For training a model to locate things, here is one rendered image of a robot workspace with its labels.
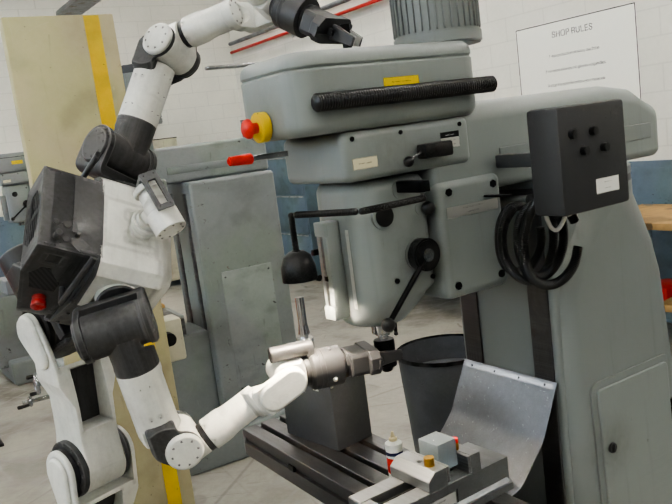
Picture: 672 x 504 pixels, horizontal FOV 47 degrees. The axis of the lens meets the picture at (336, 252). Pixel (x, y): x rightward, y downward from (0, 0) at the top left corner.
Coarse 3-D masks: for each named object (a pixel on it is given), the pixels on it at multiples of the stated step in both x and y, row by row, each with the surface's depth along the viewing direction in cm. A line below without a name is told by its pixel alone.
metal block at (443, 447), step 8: (424, 440) 163; (432, 440) 162; (440, 440) 162; (448, 440) 161; (424, 448) 163; (432, 448) 160; (440, 448) 160; (448, 448) 161; (440, 456) 160; (448, 456) 161; (456, 456) 162; (448, 464) 161; (456, 464) 163
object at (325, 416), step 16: (352, 384) 199; (304, 400) 204; (320, 400) 199; (336, 400) 196; (352, 400) 200; (288, 416) 212; (304, 416) 206; (320, 416) 200; (336, 416) 196; (352, 416) 200; (368, 416) 203; (288, 432) 214; (304, 432) 207; (320, 432) 202; (336, 432) 196; (352, 432) 200; (368, 432) 204; (336, 448) 198
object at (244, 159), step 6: (234, 156) 160; (240, 156) 161; (246, 156) 161; (252, 156) 162; (258, 156) 163; (264, 156) 164; (270, 156) 165; (276, 156) 166; (282, 156) 167; (228, 162) 160; (234, 162) 160; (240, 162) 161; (246, 162) 161; (252, 162) 162
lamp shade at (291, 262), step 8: (288, 256) 154; (296, 256) 154; (304, 256) 154; (288, 264) 153; (296, 264) 153; (304, 264) 153; (312, 264) 155; (288, 272) 153; (296, 272) 153; (304, 272) 153; (312, 272) 154; (288, 280) 154; (296, 280) 153; (304, 280) 153; (312, 280) 154
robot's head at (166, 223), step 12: (144, 192) 156; (156, 192) 156; (144, 204) 156; (144, 216) 158; (156, 216) 154; (168, 216) 154; (180, 216) 156; (144, 228) 159; (156, 228) 154; (168, 228) 154; (180, 228) 158
